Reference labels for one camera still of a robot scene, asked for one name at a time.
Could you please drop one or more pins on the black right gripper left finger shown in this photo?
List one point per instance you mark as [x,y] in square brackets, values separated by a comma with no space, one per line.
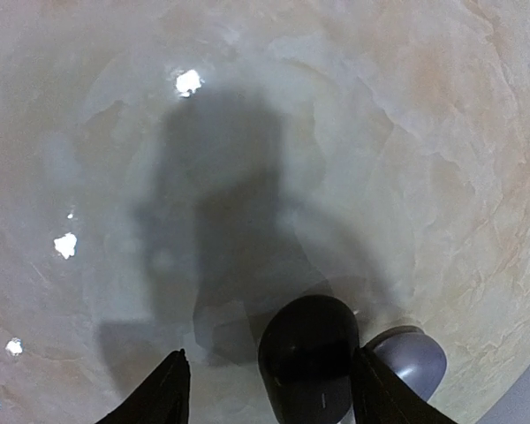
[162,398]

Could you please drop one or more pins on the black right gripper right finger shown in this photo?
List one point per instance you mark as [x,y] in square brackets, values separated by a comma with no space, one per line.
[380,397]

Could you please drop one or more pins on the black oval charging case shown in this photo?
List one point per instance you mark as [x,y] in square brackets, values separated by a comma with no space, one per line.
[305,356]

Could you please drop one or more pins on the lavender oval charging case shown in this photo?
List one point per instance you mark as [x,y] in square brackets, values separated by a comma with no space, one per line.
[414,356]

